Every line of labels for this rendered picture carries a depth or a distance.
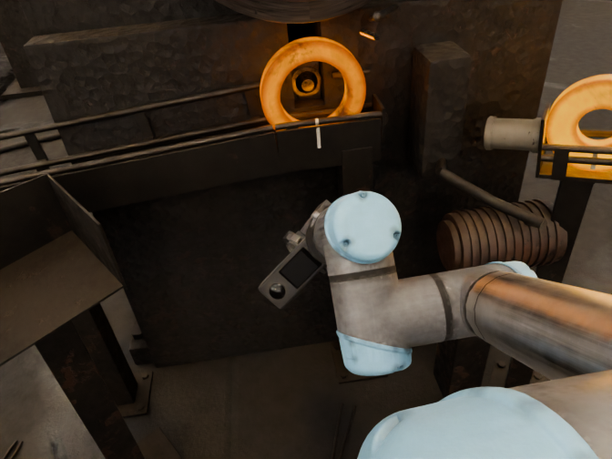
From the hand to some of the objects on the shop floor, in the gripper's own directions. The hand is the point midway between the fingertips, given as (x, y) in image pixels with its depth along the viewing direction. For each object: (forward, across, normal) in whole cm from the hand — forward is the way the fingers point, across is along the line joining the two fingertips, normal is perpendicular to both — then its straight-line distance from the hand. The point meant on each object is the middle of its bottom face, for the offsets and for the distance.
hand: (298, 257), depth 84 cm
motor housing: (+35, -57, -9) cm, 68 cm away
